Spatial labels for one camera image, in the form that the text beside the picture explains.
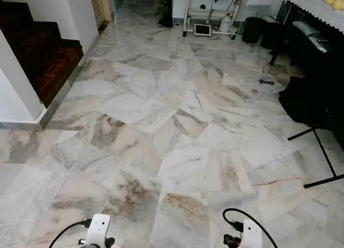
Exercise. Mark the black keyboard stand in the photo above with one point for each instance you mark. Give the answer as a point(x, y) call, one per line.
point(322, 181)

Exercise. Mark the black fabric bag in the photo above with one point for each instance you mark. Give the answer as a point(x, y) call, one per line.
point(306, 100)

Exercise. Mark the dark wooden staircase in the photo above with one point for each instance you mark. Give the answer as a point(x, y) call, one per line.
point(37, 49)

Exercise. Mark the black round bin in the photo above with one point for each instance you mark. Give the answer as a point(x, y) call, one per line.
point(252, 30)
point(273, 36)

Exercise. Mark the small white framed tablet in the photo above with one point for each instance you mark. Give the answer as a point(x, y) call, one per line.
point(202, 29)

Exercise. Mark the white plastic jug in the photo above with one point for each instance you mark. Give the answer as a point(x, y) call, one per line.
point(226, 24)

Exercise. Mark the black electric keyboard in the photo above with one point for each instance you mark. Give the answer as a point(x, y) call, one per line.
point(314, 38)

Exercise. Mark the white metal cart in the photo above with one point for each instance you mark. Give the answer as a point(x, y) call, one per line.
point(212, 12)

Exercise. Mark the light wooden door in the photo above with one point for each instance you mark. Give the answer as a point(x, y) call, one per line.
point(99, 6)

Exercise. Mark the tall black upright stand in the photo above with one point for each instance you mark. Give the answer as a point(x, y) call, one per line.
point(166, 9)

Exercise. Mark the white lace tablecloth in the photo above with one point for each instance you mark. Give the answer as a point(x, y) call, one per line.
point(314, 6)

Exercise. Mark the yellow plush toy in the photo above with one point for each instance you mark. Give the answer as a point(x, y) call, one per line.
point(336, 1)

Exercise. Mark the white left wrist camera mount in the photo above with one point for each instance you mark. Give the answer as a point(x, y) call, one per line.
point(98, 227)

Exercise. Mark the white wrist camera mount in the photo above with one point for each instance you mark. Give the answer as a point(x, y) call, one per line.
point(98, 227)
point(251, 233)

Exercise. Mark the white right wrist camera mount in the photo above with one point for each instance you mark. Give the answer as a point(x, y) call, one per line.
point(251, 233)

